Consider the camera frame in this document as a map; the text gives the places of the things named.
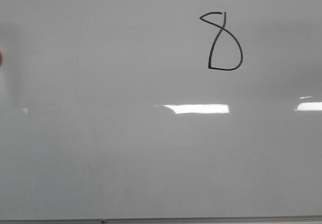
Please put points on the white whiteboard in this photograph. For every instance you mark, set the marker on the white whiteboard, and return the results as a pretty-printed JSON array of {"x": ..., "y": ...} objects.
[{"x": 160, "y": 108}]

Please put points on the aluminium whiteboard frame rail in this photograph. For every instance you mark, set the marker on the aluminium whiteboard frame rail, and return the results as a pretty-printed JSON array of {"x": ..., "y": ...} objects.
[{"x": 250, "y": 219}]

